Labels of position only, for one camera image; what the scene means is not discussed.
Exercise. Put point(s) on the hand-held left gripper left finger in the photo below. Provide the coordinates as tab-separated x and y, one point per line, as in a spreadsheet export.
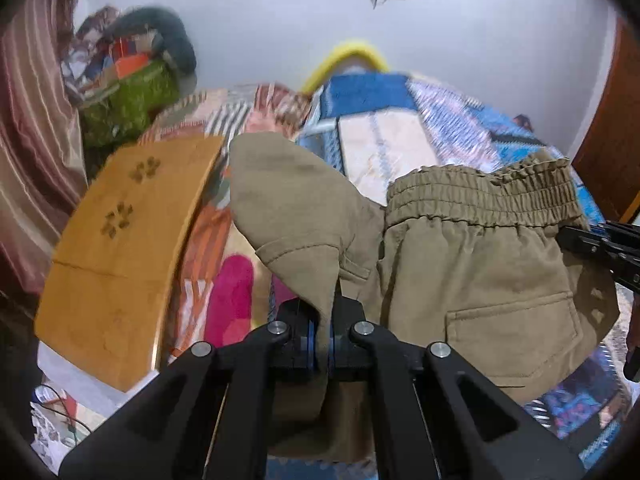
300	350

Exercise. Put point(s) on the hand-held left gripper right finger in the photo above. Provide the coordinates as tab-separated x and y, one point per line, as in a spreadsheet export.
345	350

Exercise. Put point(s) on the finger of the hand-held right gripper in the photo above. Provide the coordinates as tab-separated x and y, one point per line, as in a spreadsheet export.
620	255

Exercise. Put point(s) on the khaki pants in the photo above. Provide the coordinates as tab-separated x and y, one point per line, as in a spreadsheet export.
475	270

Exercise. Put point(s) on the pink cloth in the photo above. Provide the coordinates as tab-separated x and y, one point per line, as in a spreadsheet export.
232	300

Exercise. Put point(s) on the bamboo folding lap table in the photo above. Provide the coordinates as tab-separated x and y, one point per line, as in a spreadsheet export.
120	260

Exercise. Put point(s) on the patchwork bed sheet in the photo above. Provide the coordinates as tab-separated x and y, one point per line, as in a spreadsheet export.
380	130

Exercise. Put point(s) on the striped floral blanket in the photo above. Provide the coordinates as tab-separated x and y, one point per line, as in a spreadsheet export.
260	105

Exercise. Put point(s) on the white printed paper sheet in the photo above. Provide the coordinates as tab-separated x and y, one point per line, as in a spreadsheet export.
55	440

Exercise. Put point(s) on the green patterned bag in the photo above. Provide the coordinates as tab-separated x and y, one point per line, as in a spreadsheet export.
135	100

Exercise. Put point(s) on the yellow foam tube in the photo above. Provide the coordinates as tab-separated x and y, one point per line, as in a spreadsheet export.
355	50

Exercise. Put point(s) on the grey pillow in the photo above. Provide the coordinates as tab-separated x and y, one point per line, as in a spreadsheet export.
172	35

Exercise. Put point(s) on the striped brown curtain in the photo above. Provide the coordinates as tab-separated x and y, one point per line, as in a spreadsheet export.
35	135

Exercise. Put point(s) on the pile of colourful clutter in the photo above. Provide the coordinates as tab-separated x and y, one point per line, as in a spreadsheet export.
97	55

